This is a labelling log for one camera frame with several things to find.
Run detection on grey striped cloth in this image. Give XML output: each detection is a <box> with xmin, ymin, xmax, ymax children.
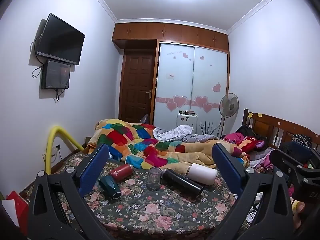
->
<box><xmin>153</xmin><ymin>124</ymin><xmax>220</xmax><ymax>144</ymax></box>

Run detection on small white cabinet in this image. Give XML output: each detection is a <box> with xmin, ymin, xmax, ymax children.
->
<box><xmin>176</xmin><ymin>112</ymin><xmax>199</xmax><ymax>130</ymax></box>

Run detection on frosted wardrobe door with hearts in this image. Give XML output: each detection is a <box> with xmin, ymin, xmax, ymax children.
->
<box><xmin>153</xmin><ymin>42</ymin><xmax>195</xmax><ymax>128</ymax></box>
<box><xmin>191</xmin><ymin>46</ymin><xmax>228</xmax><ymax>136</ymax></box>

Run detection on pink clothing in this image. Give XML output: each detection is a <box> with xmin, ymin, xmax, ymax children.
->
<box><xmin>222</xmin><ymin>132</ymin><xmax>244</xmax><ymax>143</ymax></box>

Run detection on floral bedsheet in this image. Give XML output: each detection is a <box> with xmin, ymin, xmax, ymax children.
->
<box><xmin>47</xmin><ymin>152</ymin><xmax>253</xmax><ymax>240</ymax></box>

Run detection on black monitor cable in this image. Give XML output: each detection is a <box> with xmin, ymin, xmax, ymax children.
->
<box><xmin>55</xmin><ymin>89</ymin><xmax>65</xmax><ymax>105</ymax></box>

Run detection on clear glass cup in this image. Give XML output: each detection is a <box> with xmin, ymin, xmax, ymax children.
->
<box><xmin>146</xmin><ymin>167</ymin><xmax>162</xmax><ymax>191</ymax></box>

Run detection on standing electric fan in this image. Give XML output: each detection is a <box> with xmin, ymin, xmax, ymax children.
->
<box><xmin>217</xmin><ymin>92</ymin><xmax>240</xmax><ymax>138</ymax></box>

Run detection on black polka dot bag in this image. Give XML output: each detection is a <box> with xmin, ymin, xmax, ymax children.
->
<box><xmin>292</xmin><ymin>133</ymin><xmax>312</xmax><ymax>148</ymax></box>

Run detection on black thermos bottle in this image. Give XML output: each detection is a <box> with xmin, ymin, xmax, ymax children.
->
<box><xmin>161</xmin><ymin>169</ymin><xmax>205</xmax><ymax>200</ymax></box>

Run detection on yellow foam tube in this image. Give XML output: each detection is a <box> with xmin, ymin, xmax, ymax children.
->
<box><xmin>44</xmin><ymin>126</ymin><xmax>84</xmax><ymax>174</ymax></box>

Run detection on purple clothing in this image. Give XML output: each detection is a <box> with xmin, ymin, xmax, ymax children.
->
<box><xmin>250</xmin><ymin>147</ymin><xmax>275</xmax><ymax>171</ymax></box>

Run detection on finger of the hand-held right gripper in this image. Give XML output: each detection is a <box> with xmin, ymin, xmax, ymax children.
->
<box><xmin>281</xmin><ymin>141</ymin><xmax>320</xmax><ymax>167</ymax></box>
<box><xmin>269</xmin><ymin>149</ymin><xmax>320</xmax><ymax>180</ymax></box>

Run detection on brown overhead cabinets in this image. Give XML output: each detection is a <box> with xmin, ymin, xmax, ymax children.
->
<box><xmin>112</xmin><ymin>22</ymin><xmax>230</xmax><ymax>54</ymax></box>

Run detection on person's right hand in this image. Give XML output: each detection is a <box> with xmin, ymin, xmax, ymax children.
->
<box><xmin>291</xmin><ymin>200</ymin><xmax>320</xmax><ymax>230</ymax></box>

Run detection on black television cable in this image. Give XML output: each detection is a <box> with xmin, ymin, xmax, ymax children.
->
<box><xmin>30</xmin><ymin>34</ymin><xmax>45</xmax><ymax>78</ymax></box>

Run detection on small black wall monitor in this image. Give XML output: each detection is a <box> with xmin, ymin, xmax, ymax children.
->
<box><xmin>41</xmin><ymin>59</ymin><xmax>71</xmax><ymax>90</ymax></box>

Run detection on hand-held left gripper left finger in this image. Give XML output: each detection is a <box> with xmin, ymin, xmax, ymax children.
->
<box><xmin>27</xmin><ymin>144</ymin><xmax>115</xmax><ymax>240</ymax></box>

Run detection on wooden bed headboard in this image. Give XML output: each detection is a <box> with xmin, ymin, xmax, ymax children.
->
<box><xmin>242</xmin><ymin>108</ymin><xmax>320</xmax><ymax>151</ymax></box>

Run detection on red thermos bottle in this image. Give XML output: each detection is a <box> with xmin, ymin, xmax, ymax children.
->
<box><xmin>109</xmin><ymin>164</ymin><xmax>134</xmax><ymax>178</ymax></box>

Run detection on white thermos bottle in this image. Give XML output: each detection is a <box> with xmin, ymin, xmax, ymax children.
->
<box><xmin>186</xmin><ymin>163</ymin><xmax>218</xmax><ymax>186</ymax></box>

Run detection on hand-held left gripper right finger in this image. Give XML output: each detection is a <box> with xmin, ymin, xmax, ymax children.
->
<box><xmin>212</xmin><ymin>142</ymin><xmax>295</xmax><ymax>240</ymax></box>

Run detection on red plush toy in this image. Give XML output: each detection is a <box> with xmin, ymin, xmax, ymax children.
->
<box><xmin>236</xmin><ymin>136</ymin><xmax>266</xmax><ymax>152</ymax></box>

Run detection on brown wooden door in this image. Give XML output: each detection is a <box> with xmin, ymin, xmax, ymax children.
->
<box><xmin>119</xmin><ymin>49</ymin><xmax>157</xmax><ymax>126</ymax></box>

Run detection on red paper bag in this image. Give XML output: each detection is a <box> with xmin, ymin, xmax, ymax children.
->
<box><xmin>5</xmin><ymin>191</ymin><xmax>30</xmax><ymax>236</ymax></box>

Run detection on wall-mounted black television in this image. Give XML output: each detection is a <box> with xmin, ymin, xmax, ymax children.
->
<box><xmin>36</xmin><ymin>13</ymin><xmax>86</xmax><ymax>66</ymax></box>

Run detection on black dried twigs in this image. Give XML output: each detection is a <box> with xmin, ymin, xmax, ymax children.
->
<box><xmin>199</xmin><ymin>121</ymin><xmax>218</xmax><ymax>137</ymax></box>

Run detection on colourful patchwork blanket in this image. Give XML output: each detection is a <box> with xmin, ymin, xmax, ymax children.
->
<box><xmin>87</xmin><ymin>119</ymin><xmax>250</xmax><ymax>170</ymax></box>

